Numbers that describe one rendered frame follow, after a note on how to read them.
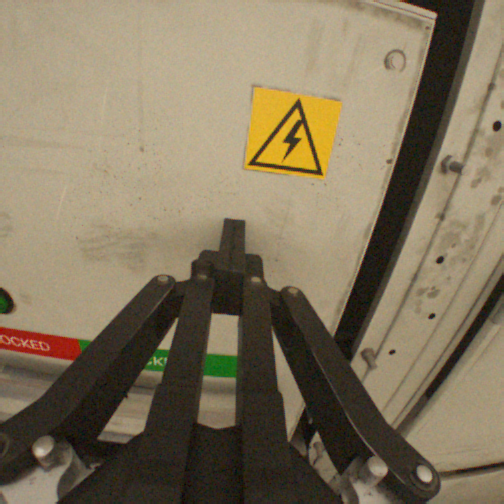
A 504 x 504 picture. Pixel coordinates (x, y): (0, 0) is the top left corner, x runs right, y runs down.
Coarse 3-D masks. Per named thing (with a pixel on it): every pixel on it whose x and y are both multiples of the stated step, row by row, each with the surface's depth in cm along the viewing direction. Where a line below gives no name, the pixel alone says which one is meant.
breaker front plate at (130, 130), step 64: (0, 0) 13; (64, 0) 13; (128, 0) 14; (192, 0) 14; (256, 0) 14; (320, 0) 14; (0, 64) 15; (64, 64) 15; (128, 64) 15; (192, 64) 16; (256, 64) 16; (320, 64) 16; (384, 64) 16; (0, 128) 17; (64, 128) 17; (128, 128) 17; (192, 128) 17; (384, 128) 18; (0, 192) 19; (64, 192) 19; (128, 192) 19; (192, 192) 19; (256, 192) 20; (320, 192) 20; (0, 256) 21; (64, 256) 22; (128, 256) 22; (192, 256) 22; (320, 256) 22; (0, 320) 25; (64, 320) 25
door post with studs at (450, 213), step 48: (480, 0) 16; (480, 48) 15; (480, 96) 17; (480, 144) 18; (432, 192) 20; (480, 192) 20; (432, 240) 22; (480, 240) 22; (384, 288) 25; (432, 288) 24; (384, 336) 27; (384, 384) 30
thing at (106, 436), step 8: (0, 416) 32; (8, 416) 33; (104, 432) 34; (112, 432) 34; (296, 432) 38; (96, 440) 34; (104, 440) 33; (112, 440) 34; (120, 440) 34; (128, 440) 34; (296, 440) 37; (304, 440) 38; (304, 448) 36; (304, 456) 36
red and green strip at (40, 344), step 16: (0, 336) 26; (16, 336) 26; (32, 336) 26; (48, 336) 26; (32, 352) 27; (48, 352) 27; (64, 352) 27; (80, 352) 27; (160, 352) 27; (144, 368) 28; (160, 368) 28; (208, 368) 28; (224, 368) 28
